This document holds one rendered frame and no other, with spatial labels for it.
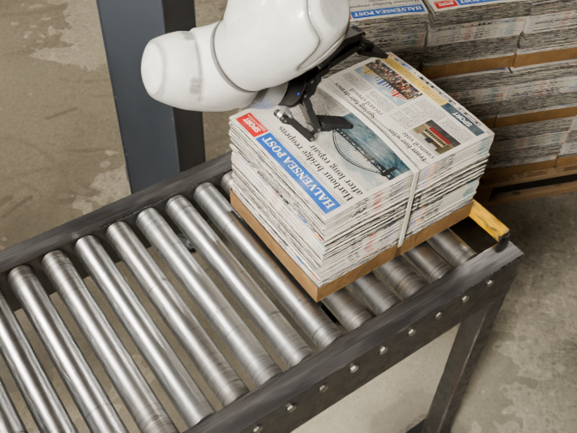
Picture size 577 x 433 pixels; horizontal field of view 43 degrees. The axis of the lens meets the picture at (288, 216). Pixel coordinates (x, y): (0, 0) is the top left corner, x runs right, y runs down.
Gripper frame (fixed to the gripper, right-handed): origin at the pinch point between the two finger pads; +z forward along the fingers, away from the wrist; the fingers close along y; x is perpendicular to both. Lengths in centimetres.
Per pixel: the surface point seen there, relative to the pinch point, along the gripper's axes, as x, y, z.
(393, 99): -0.8, 1.9, 11.6
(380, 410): 11, 92, 62
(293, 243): 7.0, 27.6, -5.7
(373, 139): 5.5, 6.6, 2.9
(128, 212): -23, 43, -18
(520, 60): -30, 1, 102
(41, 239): -25, 51, -33
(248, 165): -7.4, 21.0, -8.9
